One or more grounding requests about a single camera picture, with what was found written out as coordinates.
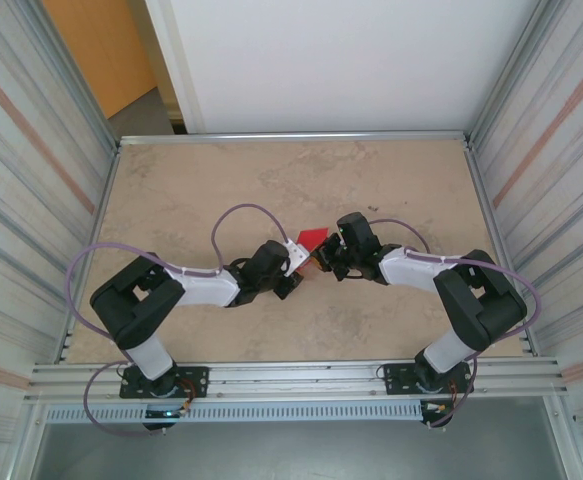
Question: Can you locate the red paper sheet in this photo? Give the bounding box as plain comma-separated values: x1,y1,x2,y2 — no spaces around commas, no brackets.
294,227,330,275

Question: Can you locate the grey metal shelf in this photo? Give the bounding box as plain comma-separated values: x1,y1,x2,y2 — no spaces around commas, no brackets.
30,397,572,480

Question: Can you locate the black control board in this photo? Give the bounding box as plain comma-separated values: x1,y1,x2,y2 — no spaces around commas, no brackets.
419,399,456,431
142,407,180,434

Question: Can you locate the white backdrop board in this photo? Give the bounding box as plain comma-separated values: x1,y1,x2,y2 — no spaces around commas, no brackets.
169,0,542,134

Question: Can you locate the orange wooden door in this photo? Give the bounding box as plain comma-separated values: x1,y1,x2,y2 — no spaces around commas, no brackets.
42,0,158,120

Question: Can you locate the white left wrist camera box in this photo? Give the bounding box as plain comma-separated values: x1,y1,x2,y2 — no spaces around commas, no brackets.
281,239,311,277

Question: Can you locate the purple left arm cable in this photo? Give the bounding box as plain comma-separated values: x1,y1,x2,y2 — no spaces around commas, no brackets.
65,203,293,439

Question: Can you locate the aluminium mounting rail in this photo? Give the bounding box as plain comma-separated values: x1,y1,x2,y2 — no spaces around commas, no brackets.
23,355,570,404

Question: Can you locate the aluminium frame crossbar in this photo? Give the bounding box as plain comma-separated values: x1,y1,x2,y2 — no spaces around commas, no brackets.
117,130,472,147

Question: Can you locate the grey slotted cable duct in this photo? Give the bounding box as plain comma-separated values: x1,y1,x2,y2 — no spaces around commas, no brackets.
44,402,425,424

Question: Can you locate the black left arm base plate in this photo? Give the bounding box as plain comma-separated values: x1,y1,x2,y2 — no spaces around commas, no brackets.
119,365,210,400

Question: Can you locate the aluminium table side rail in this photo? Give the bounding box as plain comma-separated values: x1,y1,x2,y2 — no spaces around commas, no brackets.
463,139,540,357
60,144,122,364

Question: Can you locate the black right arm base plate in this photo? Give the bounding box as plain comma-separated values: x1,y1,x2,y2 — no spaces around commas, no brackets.
383,360,474,396

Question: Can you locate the aluminium frame post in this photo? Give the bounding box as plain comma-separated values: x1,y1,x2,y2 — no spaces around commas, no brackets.
463,0,567,151
20,0,122,156

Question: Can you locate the white door frame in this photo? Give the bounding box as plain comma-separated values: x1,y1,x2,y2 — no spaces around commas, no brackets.
144,0,206,135

